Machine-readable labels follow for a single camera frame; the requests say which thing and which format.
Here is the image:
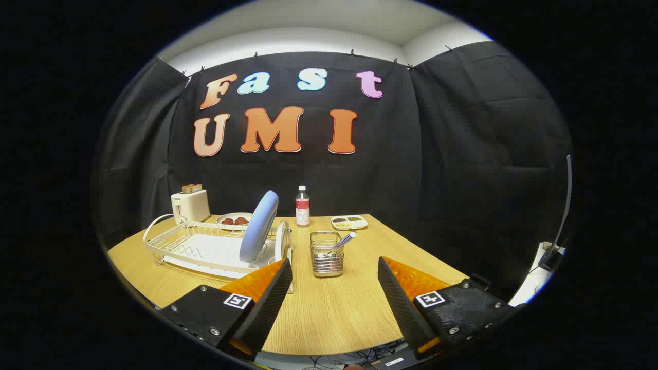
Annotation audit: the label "tangled black cables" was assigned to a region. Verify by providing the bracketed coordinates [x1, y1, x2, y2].
[308, 347, 407, 370]

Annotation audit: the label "blue plate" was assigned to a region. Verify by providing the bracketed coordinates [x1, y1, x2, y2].
[239, 190, 280, 263]

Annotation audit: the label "metal wire basket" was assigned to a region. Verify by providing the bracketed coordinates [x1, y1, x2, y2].
[310, 231, 345, 278]

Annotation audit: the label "white divided dish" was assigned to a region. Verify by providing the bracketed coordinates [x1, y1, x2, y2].
[331, 215, 369, 230]

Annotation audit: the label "striped handle spoon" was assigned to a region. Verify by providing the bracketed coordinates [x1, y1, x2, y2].
[316, 232, 357, 258]

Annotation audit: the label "cream toaster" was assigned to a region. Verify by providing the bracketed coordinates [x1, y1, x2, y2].
[171, 189, 211, 225]

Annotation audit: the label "white wire dish rack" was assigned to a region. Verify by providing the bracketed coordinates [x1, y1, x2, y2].
[143, 213, 294, 294]

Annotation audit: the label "black backdrop cloth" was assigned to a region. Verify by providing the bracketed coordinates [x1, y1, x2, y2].
[93, 41, 572, 304]

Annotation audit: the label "white round plate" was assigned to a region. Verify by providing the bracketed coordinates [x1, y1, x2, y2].
[216, 212, 253, 227]

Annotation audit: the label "thin grey pole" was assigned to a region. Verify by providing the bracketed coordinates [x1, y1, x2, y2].
[539, 154, 573, 273]

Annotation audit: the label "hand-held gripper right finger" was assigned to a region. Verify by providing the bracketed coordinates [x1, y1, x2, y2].
[378, 257, 515, 354]

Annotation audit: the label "clear bottle red label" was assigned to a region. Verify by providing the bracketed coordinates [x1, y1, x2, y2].
[296, 186, 310, 228]

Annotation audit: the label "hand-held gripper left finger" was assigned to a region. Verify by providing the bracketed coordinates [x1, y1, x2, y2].
[159, 258, 294, 360]

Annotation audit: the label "white board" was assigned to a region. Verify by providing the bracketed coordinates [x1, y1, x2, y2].
[509, 242, 566, 307]

